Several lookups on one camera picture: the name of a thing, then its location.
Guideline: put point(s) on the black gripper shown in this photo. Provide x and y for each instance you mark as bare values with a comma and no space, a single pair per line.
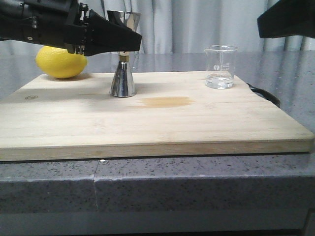
288,18
63,24

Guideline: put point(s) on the steel hourglass jigger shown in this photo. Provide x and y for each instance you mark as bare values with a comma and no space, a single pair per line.
123,84

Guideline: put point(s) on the clear glass beaker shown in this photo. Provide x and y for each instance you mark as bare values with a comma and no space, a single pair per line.
220,66

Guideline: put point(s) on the yellow lemon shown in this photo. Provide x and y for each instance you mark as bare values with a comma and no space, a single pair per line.
59,63

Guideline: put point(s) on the grey curtain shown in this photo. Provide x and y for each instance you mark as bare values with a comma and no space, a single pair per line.
188,26

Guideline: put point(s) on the wooden cutting board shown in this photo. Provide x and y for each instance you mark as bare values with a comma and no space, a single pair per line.
172,113

